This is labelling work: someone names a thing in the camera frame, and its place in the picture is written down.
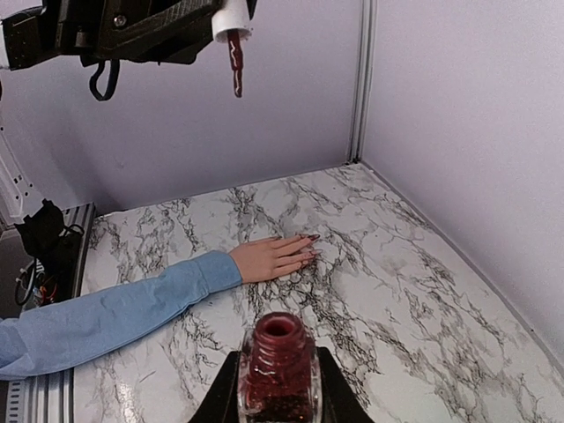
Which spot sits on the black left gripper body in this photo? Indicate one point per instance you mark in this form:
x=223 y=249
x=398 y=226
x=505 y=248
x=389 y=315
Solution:
x=71 y=28

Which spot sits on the right aluminium frame post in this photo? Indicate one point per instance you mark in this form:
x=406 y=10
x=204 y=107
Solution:
x=363 y=80

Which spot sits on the blue sleeved forearm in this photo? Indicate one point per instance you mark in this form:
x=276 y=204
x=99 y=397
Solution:
x=110 y=313

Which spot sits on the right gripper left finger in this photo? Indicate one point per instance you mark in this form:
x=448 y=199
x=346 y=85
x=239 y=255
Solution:
x=220 y=402

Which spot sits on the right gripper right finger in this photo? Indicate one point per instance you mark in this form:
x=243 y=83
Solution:
x=340 y=404

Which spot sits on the red nail polish bottle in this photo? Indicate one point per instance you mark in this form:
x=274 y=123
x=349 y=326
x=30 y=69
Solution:
x=279 y=376

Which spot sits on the mannequin hand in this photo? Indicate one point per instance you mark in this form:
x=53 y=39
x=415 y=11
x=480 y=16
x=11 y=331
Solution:
x=275 y=257

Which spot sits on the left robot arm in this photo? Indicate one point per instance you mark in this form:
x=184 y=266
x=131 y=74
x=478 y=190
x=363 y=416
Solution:
x=20 y=50

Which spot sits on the white cap with brush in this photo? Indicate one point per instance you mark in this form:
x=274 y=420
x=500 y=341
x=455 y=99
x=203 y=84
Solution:
x=231 y=25

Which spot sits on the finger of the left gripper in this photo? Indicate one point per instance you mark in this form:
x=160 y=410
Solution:
x=176 y=31
x=156 y=28

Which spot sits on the front aluminium rail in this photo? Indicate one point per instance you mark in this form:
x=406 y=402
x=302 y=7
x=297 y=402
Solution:
x=42 y=267

